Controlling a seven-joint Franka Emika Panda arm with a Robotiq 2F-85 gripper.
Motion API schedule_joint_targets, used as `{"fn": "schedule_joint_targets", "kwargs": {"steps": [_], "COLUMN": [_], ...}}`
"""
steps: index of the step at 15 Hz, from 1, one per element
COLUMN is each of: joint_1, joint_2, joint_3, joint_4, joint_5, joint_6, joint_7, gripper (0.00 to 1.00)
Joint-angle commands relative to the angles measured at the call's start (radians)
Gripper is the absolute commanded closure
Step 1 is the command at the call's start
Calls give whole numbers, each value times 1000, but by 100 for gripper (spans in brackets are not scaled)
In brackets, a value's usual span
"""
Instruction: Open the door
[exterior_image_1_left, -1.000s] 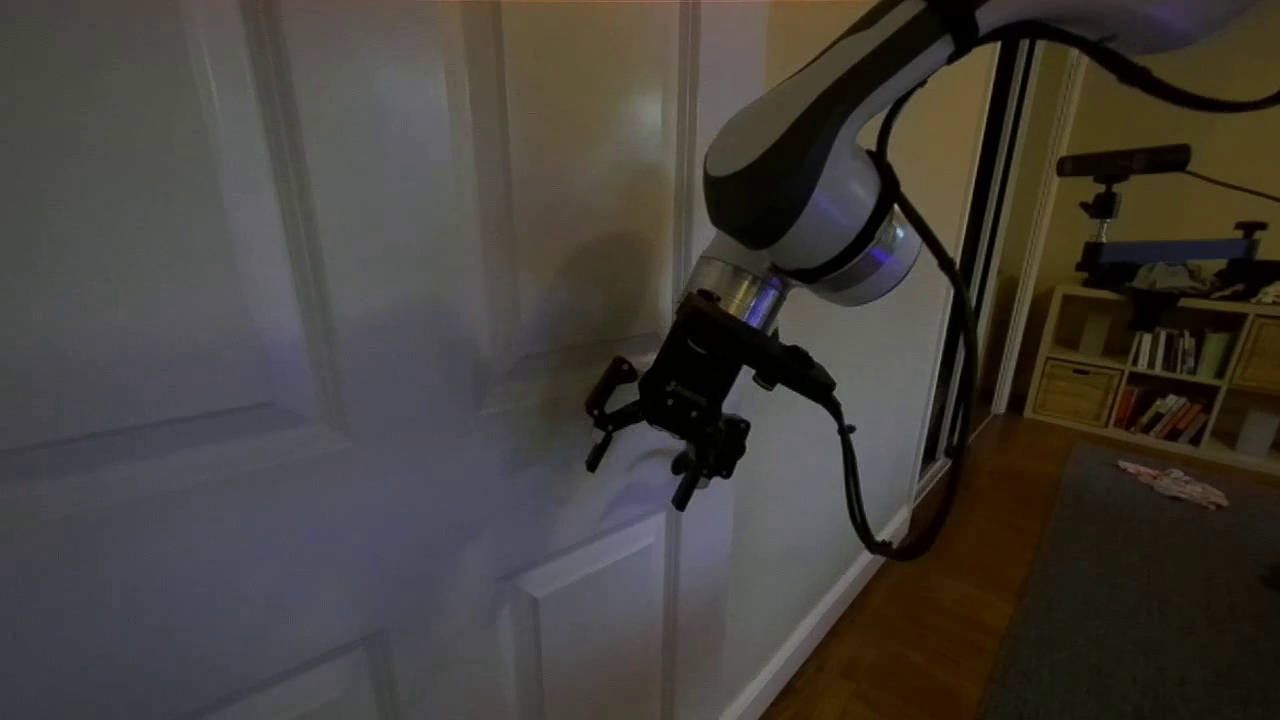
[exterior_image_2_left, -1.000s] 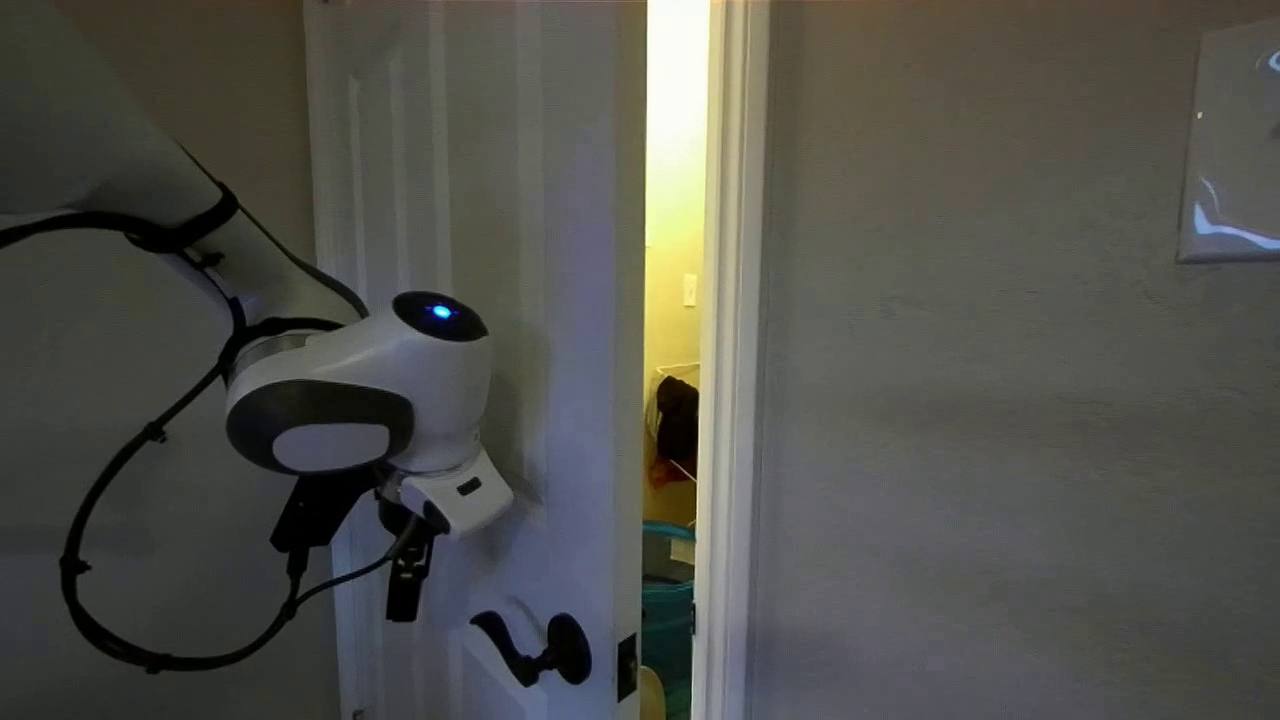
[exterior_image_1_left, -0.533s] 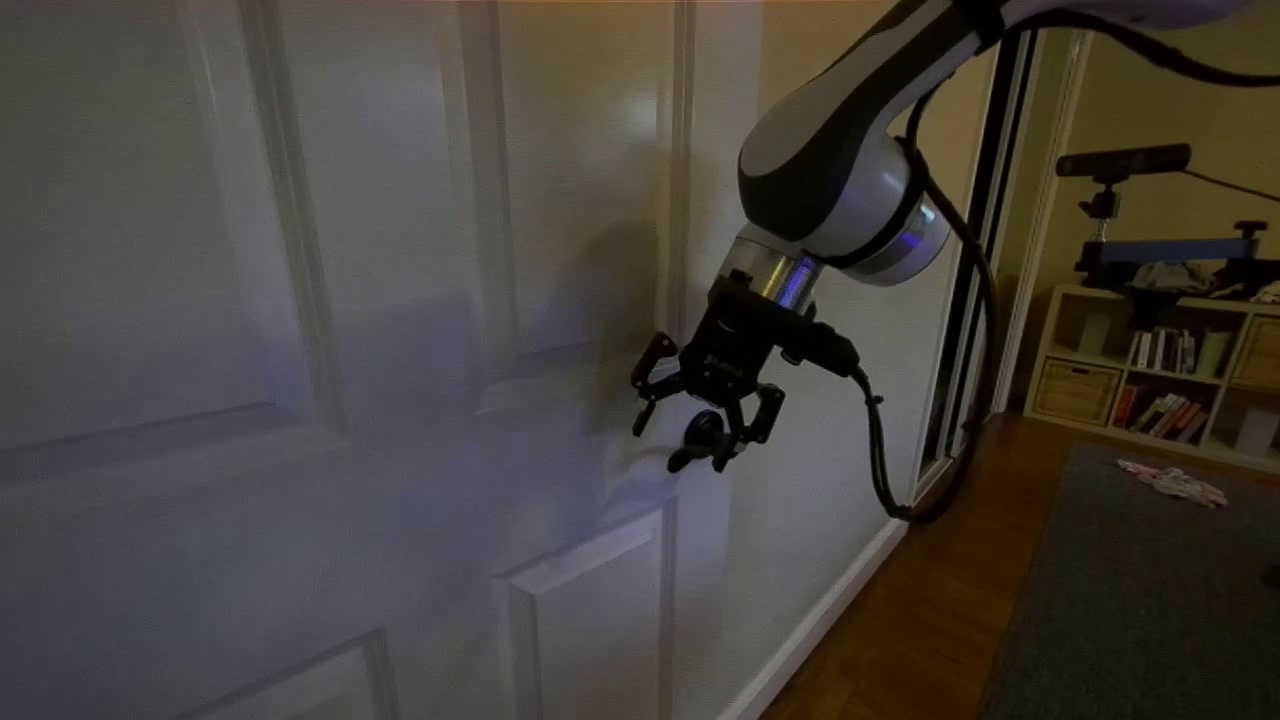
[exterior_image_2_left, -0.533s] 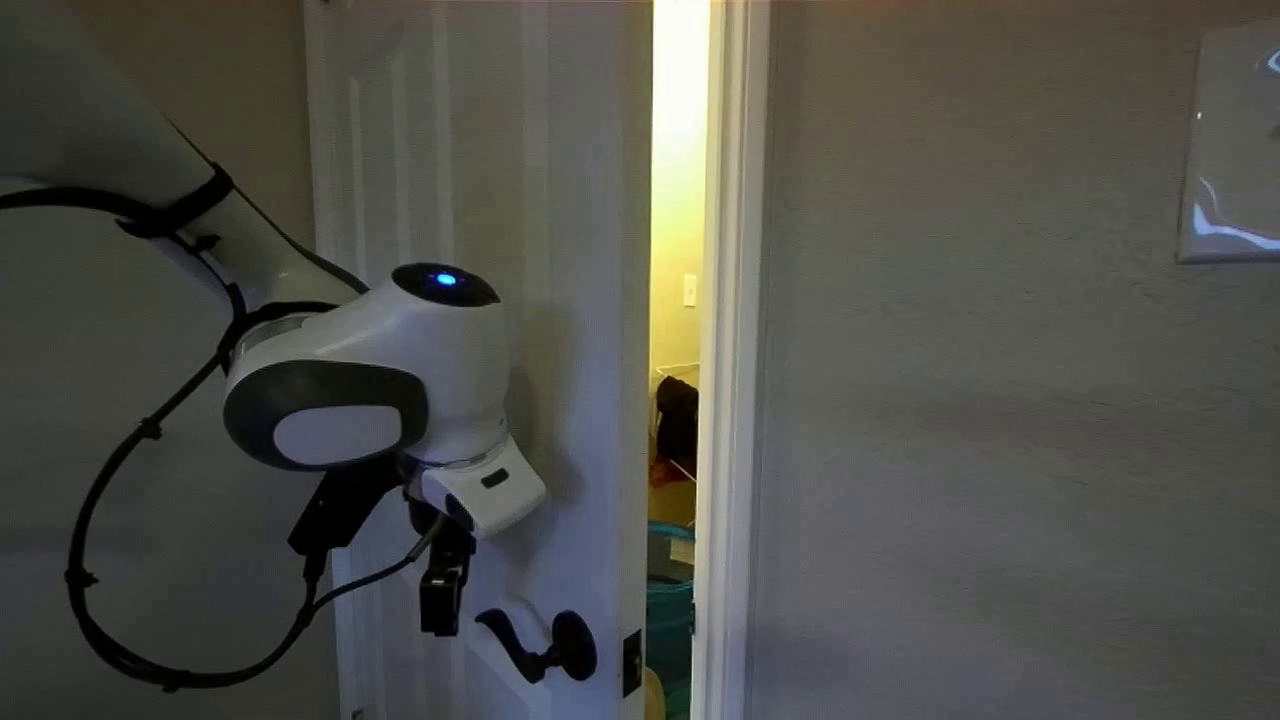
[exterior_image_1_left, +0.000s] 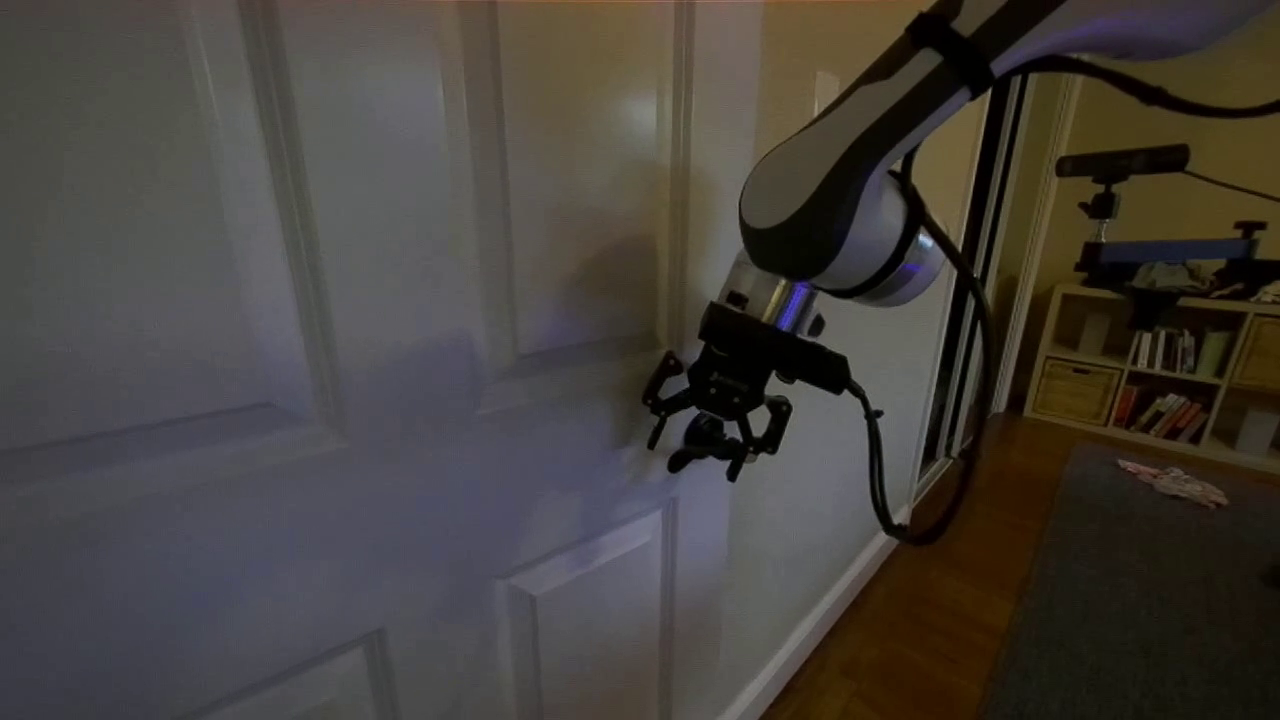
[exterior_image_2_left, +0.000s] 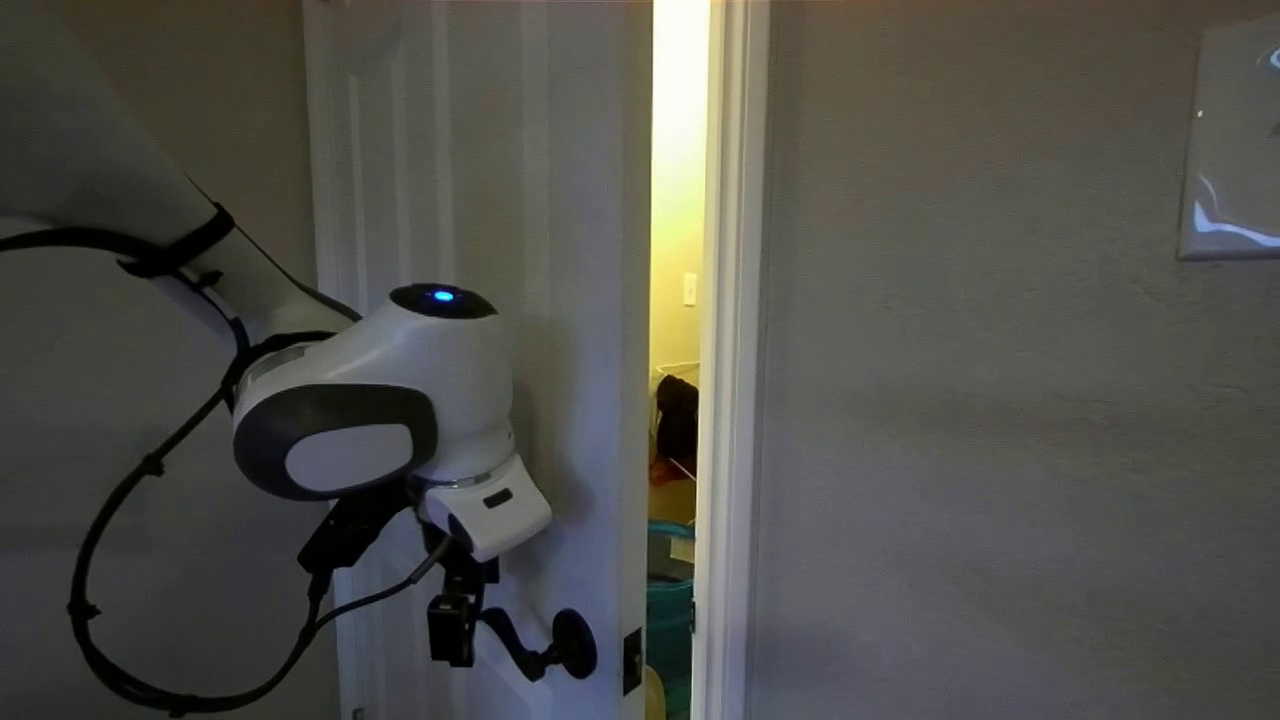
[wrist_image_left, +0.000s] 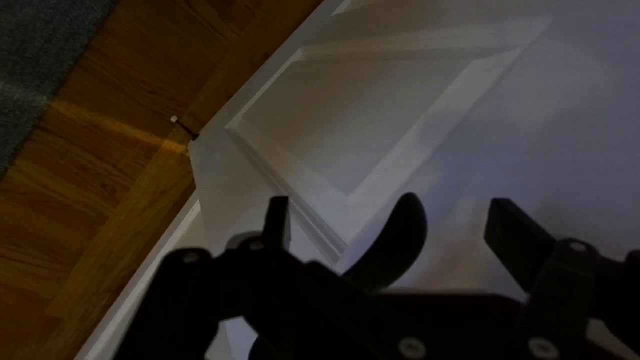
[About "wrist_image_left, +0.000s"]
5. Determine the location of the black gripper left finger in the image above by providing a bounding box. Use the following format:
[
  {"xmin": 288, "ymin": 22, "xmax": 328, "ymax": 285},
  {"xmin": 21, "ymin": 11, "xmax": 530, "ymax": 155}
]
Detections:
[{"xmin": 114, "ymin": 194, "xmax": 402, "ymax": 360}]

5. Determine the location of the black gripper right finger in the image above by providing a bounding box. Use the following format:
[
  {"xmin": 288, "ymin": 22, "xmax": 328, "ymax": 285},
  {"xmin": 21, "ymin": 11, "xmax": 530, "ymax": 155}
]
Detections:
[{"xmin": 485, "ymin": 196, "xmax": 640, "ymax": 360}]

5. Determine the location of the white panel door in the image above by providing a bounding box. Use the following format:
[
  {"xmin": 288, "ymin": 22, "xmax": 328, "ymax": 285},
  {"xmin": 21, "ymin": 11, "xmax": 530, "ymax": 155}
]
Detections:
[{"xmin": 189, "ymin": 0, "xmax": 640, "ymax": 360}]

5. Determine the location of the grey rug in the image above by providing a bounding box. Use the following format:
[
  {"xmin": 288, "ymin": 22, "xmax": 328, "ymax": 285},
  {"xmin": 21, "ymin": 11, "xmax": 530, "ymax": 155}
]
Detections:
[{"xmin": 0, "ymin": 0, "xmax": 121, "ymax": 176}]

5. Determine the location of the small door stop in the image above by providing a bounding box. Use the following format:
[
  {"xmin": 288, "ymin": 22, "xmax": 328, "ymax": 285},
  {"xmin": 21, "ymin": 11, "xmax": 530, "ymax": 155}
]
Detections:
[{"xmin": 169, "ymin": 111, "xmax": 203, "ymax": 141}]

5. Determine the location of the white door frame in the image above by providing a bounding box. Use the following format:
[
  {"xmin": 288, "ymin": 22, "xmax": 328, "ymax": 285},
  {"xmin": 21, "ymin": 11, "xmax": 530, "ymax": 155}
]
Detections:
[{"xmin": 74, "ymin": 196, "xmax": 205, "ymax": 360}]

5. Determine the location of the black lever door handle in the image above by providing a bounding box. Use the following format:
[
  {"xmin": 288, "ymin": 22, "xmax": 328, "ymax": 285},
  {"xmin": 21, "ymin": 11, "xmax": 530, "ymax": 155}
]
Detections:
[{"xmin": 341, "ymin": 191, "xmax": 431, "ymax": 295}]

